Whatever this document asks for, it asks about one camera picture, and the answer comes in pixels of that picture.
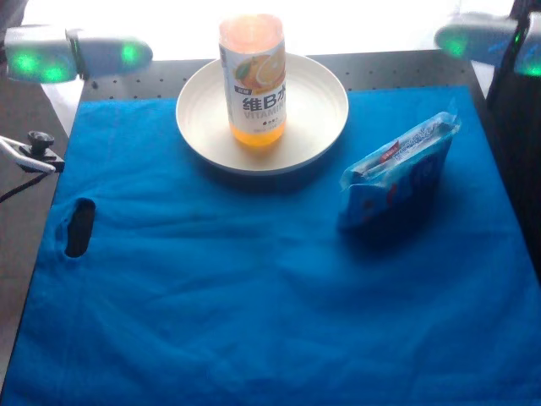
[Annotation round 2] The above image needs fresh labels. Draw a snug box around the orange vitamin drink bottle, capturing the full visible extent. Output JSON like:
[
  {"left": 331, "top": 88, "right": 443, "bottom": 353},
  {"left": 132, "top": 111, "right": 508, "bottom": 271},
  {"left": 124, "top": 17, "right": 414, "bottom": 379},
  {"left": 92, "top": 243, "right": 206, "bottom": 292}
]
[{"left": 218, "top": 14, "right": 288, "bottom": 148}]

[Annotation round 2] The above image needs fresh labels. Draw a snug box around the blue plastic snack package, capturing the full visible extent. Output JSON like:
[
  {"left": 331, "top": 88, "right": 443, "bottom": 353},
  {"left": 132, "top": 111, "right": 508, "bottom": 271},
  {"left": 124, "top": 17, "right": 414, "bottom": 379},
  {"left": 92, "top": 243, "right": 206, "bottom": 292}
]
[{"left": 337, "top": 99, "right": 462, "bottom": 233}]

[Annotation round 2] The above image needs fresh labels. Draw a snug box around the white round plate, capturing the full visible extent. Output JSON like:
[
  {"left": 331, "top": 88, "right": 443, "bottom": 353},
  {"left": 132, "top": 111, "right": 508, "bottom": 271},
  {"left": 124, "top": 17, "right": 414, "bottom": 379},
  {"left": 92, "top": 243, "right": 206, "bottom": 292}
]
[{"left": 175, "top": 52, "right": 350, "bottom": 175}]

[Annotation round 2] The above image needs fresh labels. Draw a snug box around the blue non-woven bag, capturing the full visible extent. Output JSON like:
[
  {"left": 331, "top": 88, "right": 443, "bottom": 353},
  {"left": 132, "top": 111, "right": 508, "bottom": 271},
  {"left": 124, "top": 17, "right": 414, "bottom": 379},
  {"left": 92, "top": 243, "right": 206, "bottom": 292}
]
[{"left": 0, "top": 86, "right": 541, "bottom": 406}]

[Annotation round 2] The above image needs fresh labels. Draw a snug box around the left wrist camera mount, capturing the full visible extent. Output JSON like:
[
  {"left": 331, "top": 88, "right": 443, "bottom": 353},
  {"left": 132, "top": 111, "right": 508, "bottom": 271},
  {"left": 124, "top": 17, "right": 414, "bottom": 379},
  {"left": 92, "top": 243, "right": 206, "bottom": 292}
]
[{"left": 0, "top": 129, "right": 67, "bottom": 174}]

